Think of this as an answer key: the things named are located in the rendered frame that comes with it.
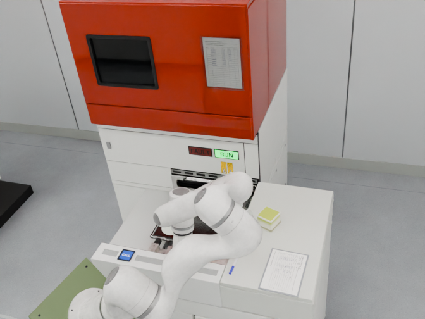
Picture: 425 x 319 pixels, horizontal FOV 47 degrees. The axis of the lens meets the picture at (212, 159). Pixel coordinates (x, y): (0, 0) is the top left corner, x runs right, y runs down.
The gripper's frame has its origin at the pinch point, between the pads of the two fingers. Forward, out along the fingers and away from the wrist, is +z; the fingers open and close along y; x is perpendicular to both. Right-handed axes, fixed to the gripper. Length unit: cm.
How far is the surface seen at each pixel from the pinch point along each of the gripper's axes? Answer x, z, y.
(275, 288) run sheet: 36.1, 1.9, 1.9
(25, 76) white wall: -236, -8, -210
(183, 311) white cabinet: -2.0, 24.4, -0.8
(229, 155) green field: 2, -23, -54
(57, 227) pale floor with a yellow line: -149, 77, -112
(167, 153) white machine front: -30, -20, -55
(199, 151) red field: -13, -24, -54
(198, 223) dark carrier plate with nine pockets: -6.2, 1.6, -32.2
